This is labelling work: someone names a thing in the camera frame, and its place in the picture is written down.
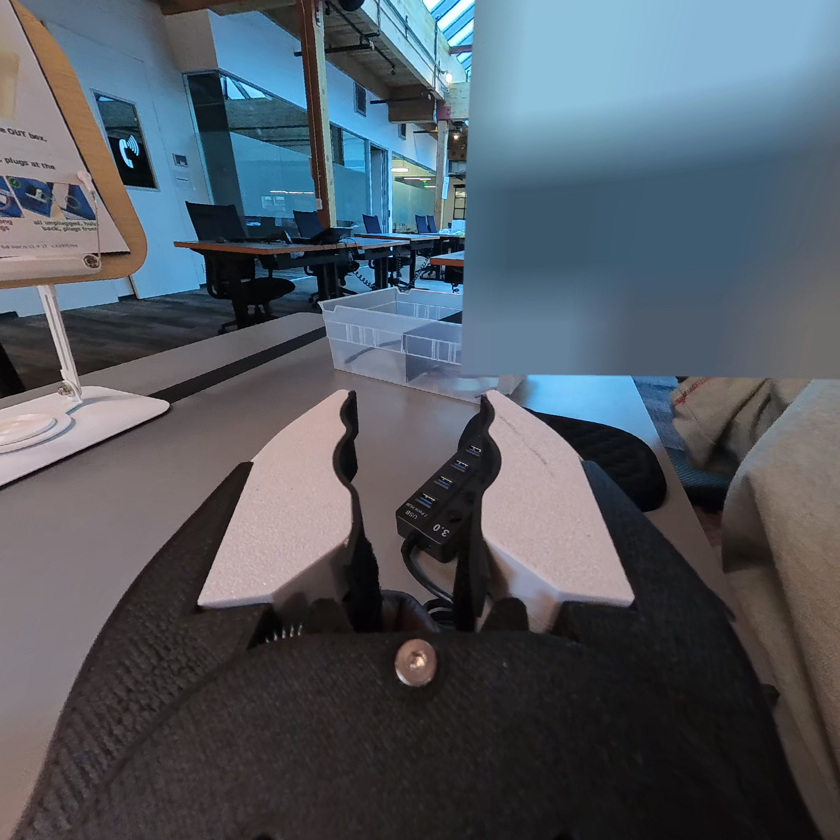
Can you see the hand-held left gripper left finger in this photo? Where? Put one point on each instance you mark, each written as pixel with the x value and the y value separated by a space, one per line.
pixel 282 518

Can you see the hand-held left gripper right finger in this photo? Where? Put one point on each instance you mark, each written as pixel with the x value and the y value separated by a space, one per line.
pixel 551 525

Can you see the black USB hub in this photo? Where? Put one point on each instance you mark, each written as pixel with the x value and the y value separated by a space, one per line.
pixel 433 518

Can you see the clear plastic bin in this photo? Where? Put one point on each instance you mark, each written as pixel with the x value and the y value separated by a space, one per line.
pixel 367 328

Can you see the black textured wrist pad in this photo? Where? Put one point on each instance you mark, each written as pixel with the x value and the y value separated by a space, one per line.
pixel 617 459

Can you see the white board stand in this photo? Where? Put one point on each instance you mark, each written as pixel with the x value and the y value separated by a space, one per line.
pixel 111 413

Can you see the person's upper body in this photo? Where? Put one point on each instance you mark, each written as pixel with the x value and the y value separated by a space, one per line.
pixel 794 558

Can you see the black office chair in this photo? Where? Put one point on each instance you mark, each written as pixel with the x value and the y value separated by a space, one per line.
pixel 216 220
pixel 307 223

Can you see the wooden display board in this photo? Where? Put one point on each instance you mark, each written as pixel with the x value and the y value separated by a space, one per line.
pixel 65 272

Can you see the wooden pillar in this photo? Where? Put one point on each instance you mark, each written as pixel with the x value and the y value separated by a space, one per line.
pixel 318 131

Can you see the printed instruction sheet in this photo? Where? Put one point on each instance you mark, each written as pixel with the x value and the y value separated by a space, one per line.
pixel 39 197

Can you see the dark wall sign white logo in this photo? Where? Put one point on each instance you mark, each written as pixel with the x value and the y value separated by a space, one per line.
pixel 128 148

